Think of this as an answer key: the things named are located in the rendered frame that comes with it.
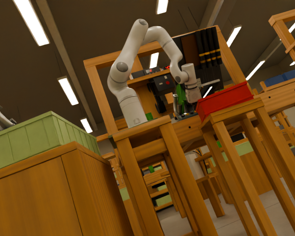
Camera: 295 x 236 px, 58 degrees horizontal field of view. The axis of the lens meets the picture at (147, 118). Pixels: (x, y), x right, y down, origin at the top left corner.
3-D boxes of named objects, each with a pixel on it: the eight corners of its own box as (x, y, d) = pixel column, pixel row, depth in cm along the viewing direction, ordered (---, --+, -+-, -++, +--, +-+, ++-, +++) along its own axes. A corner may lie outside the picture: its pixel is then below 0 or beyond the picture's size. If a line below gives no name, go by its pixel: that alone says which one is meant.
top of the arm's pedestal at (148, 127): (172, 121, 142) (168, 114, 143) (114, 141, 138) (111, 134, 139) (166, 136, 172) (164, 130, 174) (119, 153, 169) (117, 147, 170)
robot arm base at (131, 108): (154, 119, 148) (142, 90, 153) (122, 131, 147) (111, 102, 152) (155, 126, 167) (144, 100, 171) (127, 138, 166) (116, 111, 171)
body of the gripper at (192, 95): (187, 88, 182) (189, 104, 185) (200, 84, 184) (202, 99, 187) (182, 87, 189) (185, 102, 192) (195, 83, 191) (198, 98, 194)
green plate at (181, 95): (192, 104, 216) (188, 81, 224) (182, 105, 215) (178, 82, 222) (188, 109, 227) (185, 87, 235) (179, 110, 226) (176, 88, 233)
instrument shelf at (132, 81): (213, 59, 263) (212, 55, 265) (127, 84, 245) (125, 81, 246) (206, 71, 287) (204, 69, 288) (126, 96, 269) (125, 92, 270)
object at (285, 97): (312, 96, 203) (301, 79, 207) (122, 163, 172) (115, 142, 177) (300, 103, 216) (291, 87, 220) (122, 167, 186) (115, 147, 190)
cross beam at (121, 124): (237, 90, 278) (233, 83, 281) (117, 129, 252) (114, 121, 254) (235, 92, 283) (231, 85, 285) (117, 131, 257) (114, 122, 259)
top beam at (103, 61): (221, 31, 291) (217, 24, 293) (85, 68, 260) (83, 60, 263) (218, 36, 299) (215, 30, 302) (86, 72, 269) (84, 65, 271)
